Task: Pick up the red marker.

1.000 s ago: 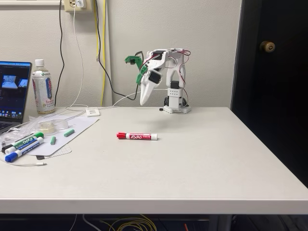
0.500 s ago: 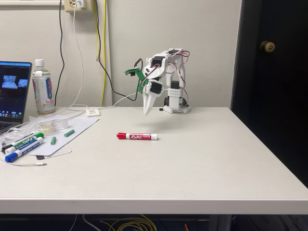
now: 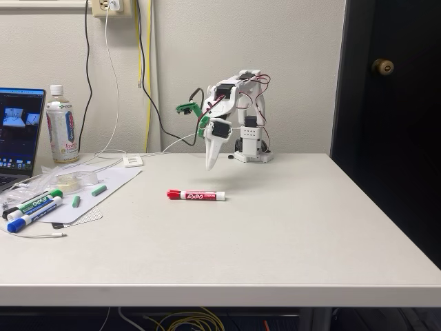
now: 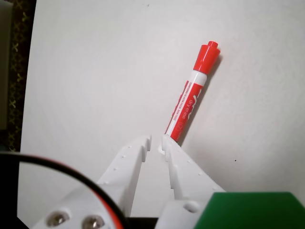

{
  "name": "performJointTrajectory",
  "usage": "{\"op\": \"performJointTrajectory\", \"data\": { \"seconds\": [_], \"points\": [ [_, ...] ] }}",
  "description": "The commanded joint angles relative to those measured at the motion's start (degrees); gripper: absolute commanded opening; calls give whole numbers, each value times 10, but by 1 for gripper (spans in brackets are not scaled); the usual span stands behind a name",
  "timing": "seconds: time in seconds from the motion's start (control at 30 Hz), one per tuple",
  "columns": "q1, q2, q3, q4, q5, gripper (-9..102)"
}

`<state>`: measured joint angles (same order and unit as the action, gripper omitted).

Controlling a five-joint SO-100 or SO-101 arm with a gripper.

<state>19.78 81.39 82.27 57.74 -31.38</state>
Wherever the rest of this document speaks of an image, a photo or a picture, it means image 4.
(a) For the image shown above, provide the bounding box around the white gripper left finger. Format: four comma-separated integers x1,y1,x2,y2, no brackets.
30,135,153,229

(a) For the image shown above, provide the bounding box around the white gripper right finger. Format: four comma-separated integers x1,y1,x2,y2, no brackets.
158,134,226,229

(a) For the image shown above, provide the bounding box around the red dry erase marker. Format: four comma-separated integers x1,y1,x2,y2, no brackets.
164,40,221,145

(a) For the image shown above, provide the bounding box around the green camera mount with camera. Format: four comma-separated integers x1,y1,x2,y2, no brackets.
192,190,305,229

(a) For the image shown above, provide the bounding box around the red black servo cable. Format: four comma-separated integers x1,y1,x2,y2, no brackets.
0,151,129,229

